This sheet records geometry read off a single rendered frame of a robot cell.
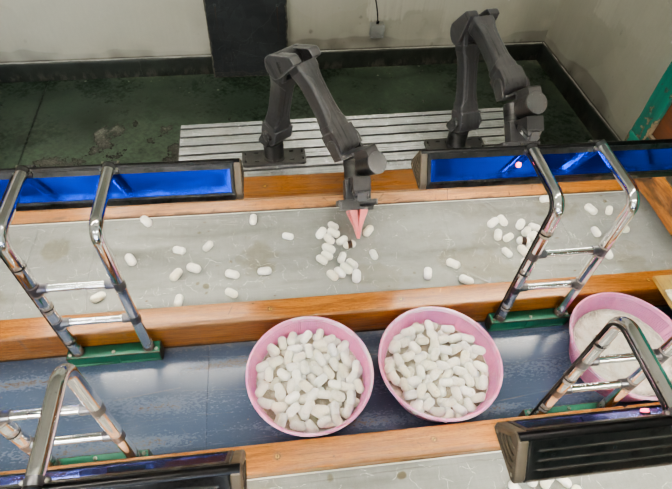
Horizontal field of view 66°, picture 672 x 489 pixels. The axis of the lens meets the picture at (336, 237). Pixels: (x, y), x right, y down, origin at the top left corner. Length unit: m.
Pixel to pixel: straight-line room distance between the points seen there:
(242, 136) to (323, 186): 0.43
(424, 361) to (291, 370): 0.29
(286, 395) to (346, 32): 2.51
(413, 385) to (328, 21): 2.46
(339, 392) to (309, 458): 0.15
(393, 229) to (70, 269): 0.81
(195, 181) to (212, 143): 0.74
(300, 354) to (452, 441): 0.36
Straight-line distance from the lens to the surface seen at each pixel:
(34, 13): 3.35
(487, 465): 1.13
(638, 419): 0.83
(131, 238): 1.42
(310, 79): 1.32
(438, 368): 1.18
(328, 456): 1.06
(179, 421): 1.20
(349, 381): 1.14
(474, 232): 1.44
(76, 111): 3.23
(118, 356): 1.27
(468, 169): 1.08
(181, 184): 1.03
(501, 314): 1.29
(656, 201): 1.64
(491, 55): 1.51
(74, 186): 1.08
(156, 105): 3.15
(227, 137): 1.77
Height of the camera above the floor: 1.77
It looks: 50 degrees down
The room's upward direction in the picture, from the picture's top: 4 degrees clockwise
